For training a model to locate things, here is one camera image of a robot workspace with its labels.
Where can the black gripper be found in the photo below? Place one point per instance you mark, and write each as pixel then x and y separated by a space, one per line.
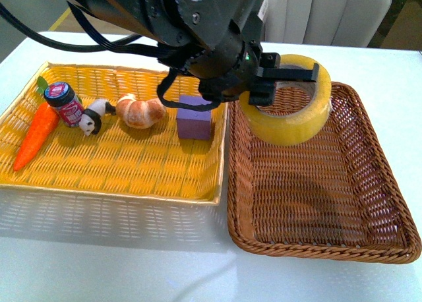
pixel 234 65

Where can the yellow tape roll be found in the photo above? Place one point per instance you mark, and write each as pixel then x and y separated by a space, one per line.
pixel 298 113

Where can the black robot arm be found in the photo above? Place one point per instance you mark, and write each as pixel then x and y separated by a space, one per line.
pixel 217 41

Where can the brown wicker basket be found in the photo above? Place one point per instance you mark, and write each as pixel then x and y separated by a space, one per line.
pixel 332 197

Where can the yellow woven basket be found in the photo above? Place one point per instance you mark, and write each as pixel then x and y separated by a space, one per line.
pixel 119 161

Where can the right grey chair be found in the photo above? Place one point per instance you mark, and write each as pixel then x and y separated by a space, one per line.
pixel 350 23

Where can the purple block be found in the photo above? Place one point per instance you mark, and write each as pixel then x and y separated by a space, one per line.
pixel 194 124

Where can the toy croissant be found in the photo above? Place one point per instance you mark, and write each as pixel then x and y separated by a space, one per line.
pixel 139 114

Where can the toy panda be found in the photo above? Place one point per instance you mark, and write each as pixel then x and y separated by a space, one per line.
pixel 91 118

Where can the small red jar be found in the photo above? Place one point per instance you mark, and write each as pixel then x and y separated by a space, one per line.
pixel 63 99

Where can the toy carrot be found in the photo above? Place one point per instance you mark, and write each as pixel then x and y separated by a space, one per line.
pixel 44 122

